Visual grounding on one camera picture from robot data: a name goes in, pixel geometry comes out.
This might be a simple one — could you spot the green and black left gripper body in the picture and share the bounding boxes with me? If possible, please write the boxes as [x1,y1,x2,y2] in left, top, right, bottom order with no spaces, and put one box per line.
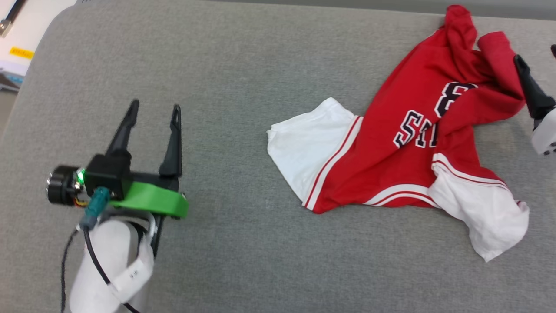
[109,172,189,219]

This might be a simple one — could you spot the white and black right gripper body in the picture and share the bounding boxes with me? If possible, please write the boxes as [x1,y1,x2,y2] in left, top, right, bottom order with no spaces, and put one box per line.
[531,109,556,156]

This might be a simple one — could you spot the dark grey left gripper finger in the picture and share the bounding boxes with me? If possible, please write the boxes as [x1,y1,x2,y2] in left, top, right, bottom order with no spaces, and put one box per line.
[106,99,140,160]
[159,104,183,176]

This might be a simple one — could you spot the red and white basketball jersey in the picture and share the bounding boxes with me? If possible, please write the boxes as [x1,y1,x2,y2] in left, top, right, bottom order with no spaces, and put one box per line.
[266,4,530,263]

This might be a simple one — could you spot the white equipment box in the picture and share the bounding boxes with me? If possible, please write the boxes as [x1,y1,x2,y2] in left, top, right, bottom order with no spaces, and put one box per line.
[0,0,76,92]

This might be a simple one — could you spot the black cable with teal connector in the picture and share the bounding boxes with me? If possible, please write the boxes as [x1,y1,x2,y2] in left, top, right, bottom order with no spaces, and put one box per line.
[79,187,142,313]

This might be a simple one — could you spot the thin black cable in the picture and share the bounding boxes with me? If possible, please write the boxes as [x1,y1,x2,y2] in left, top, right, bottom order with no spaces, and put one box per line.
[60,230,79,313]

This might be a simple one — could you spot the black carry handle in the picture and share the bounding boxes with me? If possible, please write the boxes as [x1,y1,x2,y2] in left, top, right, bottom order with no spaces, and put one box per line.
[0,0,26,37]

